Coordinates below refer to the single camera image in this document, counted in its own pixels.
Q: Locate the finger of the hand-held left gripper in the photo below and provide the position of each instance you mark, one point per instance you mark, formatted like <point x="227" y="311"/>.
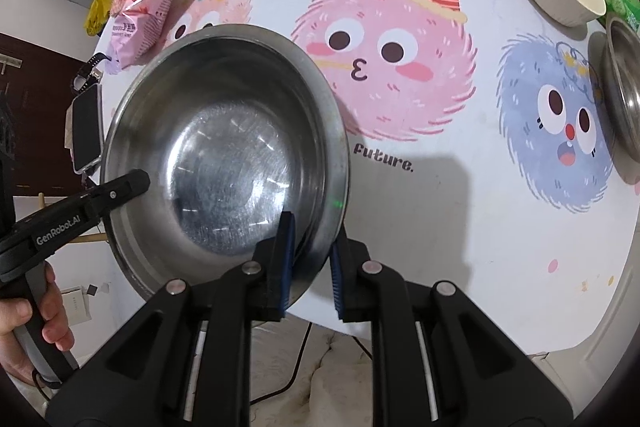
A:
<point x="122" y="188"/>

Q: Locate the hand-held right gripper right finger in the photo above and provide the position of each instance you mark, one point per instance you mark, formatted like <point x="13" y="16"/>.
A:
<point x="337" y="282"/>

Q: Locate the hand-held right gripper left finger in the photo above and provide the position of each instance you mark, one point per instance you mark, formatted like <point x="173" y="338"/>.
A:
<point x="286" y="257"/>

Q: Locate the large steel bowl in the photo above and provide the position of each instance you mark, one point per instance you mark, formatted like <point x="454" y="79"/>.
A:
<point x="220" y="147"/>

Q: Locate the person's left hand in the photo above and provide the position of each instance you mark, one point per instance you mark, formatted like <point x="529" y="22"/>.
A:
<point x="55" y="307"/>

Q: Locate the smartphone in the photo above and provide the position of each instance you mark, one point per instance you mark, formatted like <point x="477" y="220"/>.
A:
<point x="87" y="127"/>

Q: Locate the brown wooden door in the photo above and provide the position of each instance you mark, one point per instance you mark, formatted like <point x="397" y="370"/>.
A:
<point x="35" y="107"/>

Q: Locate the black wristwatch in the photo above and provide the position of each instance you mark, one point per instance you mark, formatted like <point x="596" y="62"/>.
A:
<point x="90" y="69"/>

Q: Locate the yellow cloth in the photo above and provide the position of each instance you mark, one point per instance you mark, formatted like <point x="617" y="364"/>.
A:
<point x="100" y="9"/>

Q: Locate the pink snack bag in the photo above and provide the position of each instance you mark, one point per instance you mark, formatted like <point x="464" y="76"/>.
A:
<point x="140" y="7"/>

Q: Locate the small steel bowl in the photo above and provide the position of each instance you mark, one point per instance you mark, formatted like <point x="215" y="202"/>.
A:
<point x="625" y="97"/>

